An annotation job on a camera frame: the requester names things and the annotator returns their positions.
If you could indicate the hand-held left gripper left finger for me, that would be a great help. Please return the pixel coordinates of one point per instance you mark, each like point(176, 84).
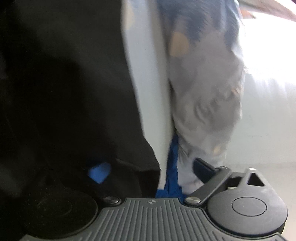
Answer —
point(99, 172)

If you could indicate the printed light grey duvet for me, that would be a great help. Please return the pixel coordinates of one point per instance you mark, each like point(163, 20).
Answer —
point(208, 92)

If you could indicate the blue shirt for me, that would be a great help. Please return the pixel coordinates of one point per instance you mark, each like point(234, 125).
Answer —
point(172, 166)

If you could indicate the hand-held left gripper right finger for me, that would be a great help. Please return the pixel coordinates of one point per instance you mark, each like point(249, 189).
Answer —
point(203, 168)

